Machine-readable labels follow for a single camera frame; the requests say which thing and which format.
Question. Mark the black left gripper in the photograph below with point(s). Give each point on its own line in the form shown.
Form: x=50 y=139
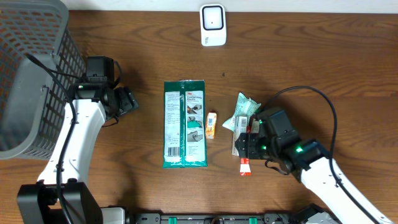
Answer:
x=129 y=99

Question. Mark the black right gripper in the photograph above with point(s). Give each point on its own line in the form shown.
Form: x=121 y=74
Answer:
x=249 y=147

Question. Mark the red white sachet stick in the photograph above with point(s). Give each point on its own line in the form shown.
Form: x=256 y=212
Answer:
x=244 y=167

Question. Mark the light green wipes packet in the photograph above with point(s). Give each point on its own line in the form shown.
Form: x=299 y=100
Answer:
x=244 y=107

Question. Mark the orange Kleenex tissue pack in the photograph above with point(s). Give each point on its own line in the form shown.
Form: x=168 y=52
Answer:
x=210 y=125

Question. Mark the green white 3M package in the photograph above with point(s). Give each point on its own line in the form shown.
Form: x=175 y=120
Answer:
x=184 y=124

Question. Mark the green lid white jar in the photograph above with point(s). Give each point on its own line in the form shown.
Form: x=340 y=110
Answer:
x=255 y=126

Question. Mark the white toothpaste box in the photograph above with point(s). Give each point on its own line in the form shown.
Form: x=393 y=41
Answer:
x=241 y=123

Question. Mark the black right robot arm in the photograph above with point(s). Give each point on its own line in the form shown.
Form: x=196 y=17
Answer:
x=310 y=163

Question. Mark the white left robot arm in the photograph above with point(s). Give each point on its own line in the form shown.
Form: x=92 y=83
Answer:
x=61 y=194

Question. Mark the white barcode scanner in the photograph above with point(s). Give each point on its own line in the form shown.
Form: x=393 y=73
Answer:
x=213 y=25

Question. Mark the grey plastic mesh basket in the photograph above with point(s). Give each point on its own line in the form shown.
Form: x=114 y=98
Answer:
x=32 y=105

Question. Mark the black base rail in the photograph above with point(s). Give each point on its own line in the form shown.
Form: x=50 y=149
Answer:
x=267 y=218

